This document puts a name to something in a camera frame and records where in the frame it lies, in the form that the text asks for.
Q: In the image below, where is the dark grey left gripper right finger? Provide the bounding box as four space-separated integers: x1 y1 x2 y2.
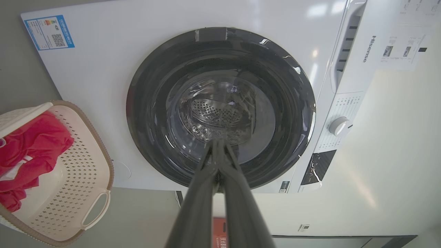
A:
218 139 276 248

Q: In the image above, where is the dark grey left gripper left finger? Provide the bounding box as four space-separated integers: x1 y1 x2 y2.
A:
165 139 219 248

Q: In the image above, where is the cream perforated laundry basket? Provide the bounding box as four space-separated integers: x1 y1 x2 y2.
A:
0 100 115 247

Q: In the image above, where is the red box with white print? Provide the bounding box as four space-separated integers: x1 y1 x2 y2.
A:
212 217 228 248

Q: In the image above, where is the round white filter cover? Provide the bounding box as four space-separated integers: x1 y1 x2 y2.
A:
111 159 132 180

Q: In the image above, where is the black washer display panel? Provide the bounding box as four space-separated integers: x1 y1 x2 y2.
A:
301 150 337 186

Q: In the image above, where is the dark round washer door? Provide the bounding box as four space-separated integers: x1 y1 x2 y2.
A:
126 27 316 189

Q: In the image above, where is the white control knob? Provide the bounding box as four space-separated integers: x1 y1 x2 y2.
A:
328 116 353 137

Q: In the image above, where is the white front-load washing machine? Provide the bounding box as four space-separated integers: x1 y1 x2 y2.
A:
20 0 441 194

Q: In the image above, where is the grey tape strip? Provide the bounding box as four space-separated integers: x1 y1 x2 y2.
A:
194 27 228 42

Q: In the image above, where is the red garment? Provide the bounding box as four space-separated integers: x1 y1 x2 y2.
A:
0 111 75 213

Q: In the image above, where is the white detergent drawer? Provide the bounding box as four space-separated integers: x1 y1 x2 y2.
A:
330 0 368 94

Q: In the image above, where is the blue energy label sticker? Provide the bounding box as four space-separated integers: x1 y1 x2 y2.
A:
24 15 75 51

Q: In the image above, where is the printed paper sheet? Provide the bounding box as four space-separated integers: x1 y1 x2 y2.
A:
399 0 441 16

